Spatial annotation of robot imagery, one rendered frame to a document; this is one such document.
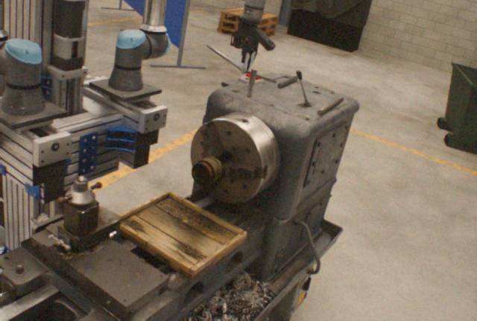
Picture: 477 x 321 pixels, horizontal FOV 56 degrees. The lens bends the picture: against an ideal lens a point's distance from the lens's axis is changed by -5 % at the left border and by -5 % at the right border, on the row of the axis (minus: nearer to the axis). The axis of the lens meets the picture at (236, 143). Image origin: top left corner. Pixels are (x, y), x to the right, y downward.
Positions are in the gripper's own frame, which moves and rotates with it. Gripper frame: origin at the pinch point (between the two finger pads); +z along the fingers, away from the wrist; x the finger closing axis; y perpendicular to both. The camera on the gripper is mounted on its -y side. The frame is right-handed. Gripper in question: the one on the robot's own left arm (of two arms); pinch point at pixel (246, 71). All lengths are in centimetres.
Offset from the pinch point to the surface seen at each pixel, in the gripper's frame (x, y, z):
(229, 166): 29.3, -17.7, 24.3
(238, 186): 23.5, -19.5, 33.4
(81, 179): 82, -5, 17
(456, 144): -439, -58, 128
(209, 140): 27.5, -6.7, 19.4
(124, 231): 60, -1, 46
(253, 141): 23.5, -21.5, 15.1
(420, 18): -962, 137, 38
